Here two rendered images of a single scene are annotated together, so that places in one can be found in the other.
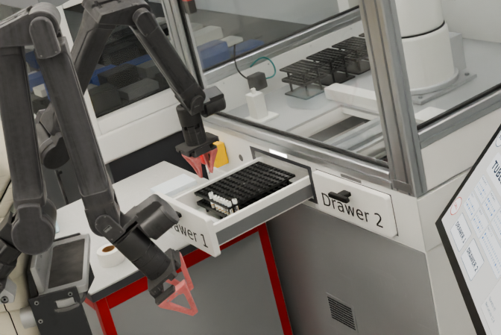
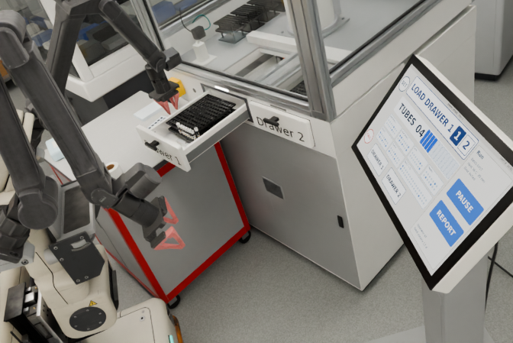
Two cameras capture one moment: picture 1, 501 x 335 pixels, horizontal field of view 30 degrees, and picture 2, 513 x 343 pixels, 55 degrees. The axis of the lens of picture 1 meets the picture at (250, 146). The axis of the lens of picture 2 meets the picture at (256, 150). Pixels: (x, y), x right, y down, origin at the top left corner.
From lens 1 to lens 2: 0.68 m
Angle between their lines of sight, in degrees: 15
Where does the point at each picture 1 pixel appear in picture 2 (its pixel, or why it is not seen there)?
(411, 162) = (326, 98)
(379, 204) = (301, 126)
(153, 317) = not seen: hidden behind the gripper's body
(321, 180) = (256, 108)
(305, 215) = (243, 128)
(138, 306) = not seen: hidden behind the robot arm
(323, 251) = (259, 151)
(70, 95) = (47, 96)
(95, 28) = (67, 19)
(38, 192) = (35, 179)
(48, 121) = not seen: hidden behind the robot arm
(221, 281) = (191, 176)
